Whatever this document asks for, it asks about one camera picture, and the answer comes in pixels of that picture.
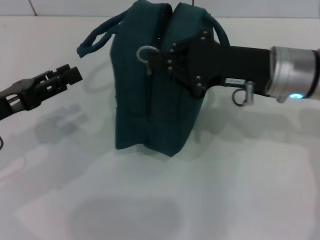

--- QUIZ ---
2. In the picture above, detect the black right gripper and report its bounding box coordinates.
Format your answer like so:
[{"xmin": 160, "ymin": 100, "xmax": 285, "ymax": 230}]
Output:
[{"xmin": 150, "ymin": 29, "xmax": 273, "ymax": 99}]

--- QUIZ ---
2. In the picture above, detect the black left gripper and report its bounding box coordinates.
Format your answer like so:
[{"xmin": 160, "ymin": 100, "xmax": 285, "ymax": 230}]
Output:
[{"xmin": 0, "ymin": 64, "xmax": 84, "ymax": 121}]

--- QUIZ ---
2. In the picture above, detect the dark teal insulated lunch bag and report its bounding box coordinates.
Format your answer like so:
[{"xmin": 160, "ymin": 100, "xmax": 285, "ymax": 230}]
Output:
[{"xmin": 76, "ymin": 0, "xmax": 231, "ymax": 158}]

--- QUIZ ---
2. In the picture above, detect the right gripper cable with plug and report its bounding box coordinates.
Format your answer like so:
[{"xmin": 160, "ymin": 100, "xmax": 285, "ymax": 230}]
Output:
[{"xmin": 231, "ymin": 81, "xmax": 256, "ymax": 108}]

